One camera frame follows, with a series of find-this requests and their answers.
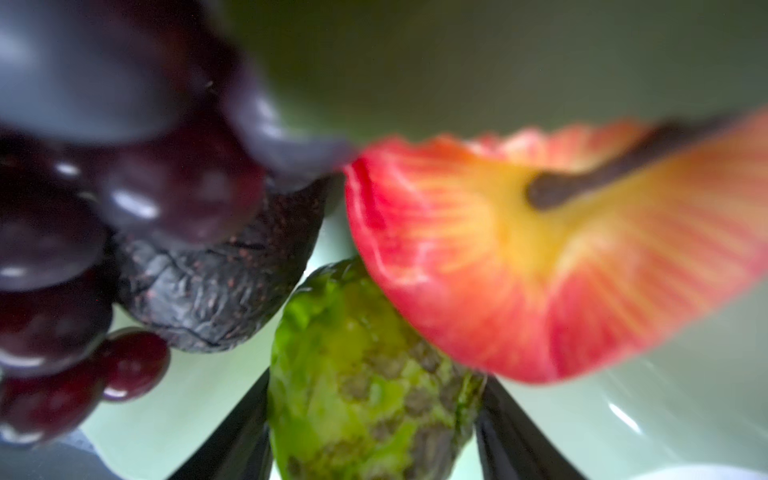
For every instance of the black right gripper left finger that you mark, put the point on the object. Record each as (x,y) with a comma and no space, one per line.
(239,448)

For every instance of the red apple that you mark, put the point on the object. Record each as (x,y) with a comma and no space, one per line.
(521,257)

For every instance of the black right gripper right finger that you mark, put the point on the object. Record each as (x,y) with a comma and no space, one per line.
(510,445)

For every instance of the purple grape bunch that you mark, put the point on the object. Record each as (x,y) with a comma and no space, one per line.
(119,117)

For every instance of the green apple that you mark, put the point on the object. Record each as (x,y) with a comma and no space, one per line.
(355,392)

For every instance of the dark wrinkled avocado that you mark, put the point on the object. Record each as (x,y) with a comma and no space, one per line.
(214,299)

